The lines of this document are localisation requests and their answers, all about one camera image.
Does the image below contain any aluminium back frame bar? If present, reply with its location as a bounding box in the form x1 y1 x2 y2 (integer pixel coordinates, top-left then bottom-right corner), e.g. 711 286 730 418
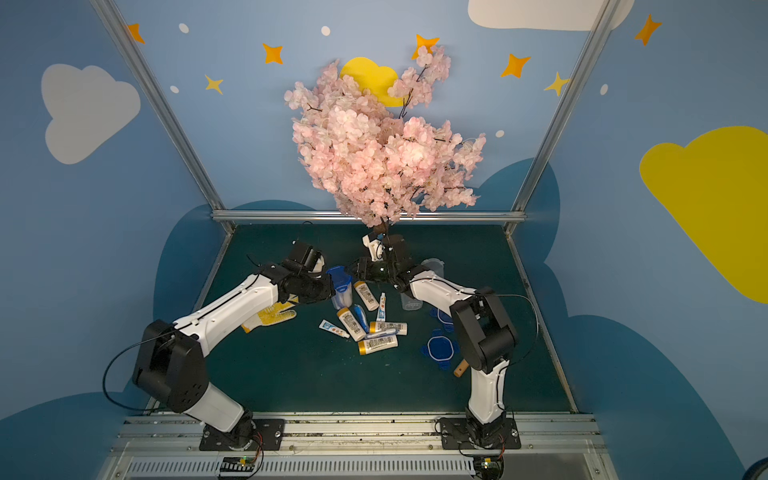
211 209 527 226

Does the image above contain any left aluminium frame post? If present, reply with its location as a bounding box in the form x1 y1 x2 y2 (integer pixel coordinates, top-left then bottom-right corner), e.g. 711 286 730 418
90 0 225 213

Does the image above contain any orange-cap white bottle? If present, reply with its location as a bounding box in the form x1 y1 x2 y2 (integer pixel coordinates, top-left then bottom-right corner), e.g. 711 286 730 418
337 308 366 342
358 335 399 355
354 281 379 311
369 321 408 336

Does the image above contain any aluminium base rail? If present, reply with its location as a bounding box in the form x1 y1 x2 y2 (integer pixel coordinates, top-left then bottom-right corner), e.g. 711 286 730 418
98 412 618 479

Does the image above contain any blue cup lid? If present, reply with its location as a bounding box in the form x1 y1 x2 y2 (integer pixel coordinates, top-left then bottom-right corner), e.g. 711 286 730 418
420 329 459 371
429 307 455 333

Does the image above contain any circuit board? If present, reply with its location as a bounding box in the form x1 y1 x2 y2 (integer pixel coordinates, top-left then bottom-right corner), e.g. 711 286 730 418
473 457 504 480
217 456 260 479

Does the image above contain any white blue toothpaste tube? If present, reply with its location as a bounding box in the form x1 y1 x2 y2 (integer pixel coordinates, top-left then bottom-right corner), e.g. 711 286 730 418
376 292 387 322

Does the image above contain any right aluminium frame post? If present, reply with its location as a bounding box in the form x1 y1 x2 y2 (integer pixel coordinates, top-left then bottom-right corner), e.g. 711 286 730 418
504 0 623 240

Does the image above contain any right circuit board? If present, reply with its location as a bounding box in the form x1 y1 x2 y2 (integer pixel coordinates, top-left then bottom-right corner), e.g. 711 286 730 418
473 457 504 480

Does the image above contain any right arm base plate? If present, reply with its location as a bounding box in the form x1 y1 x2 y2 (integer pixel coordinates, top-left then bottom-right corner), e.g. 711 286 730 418
436 417 521 450

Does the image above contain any aluminium frame post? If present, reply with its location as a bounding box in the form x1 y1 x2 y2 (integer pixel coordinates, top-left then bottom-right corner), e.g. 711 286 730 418
90 0 225 213
504 0 623 240

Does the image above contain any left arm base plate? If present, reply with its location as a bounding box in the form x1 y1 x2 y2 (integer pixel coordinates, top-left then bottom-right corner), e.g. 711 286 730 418
199 415 285 452

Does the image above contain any pink cherry blossom tree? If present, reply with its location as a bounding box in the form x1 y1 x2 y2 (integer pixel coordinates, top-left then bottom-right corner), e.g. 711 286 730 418
284 46 486 229

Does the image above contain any yellow work glove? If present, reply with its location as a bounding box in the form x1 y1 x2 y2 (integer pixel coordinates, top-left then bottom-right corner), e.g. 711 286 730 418
241 302 297 333

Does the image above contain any left circuit board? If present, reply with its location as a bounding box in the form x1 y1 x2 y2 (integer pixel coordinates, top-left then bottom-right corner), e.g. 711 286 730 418
217 456 260 479

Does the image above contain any green wooden-handled scraper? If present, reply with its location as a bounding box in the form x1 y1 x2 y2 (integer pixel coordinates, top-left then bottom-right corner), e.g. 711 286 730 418
453 359 469 378

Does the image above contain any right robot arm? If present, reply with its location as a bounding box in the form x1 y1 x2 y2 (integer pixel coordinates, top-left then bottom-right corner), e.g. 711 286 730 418
350 233 519 435

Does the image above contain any blue toothbrush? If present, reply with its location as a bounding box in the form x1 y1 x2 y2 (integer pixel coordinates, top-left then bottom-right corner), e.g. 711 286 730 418
350 304 370 334

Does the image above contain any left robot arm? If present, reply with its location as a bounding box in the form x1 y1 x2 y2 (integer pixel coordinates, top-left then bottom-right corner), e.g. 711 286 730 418
132 241 333 434

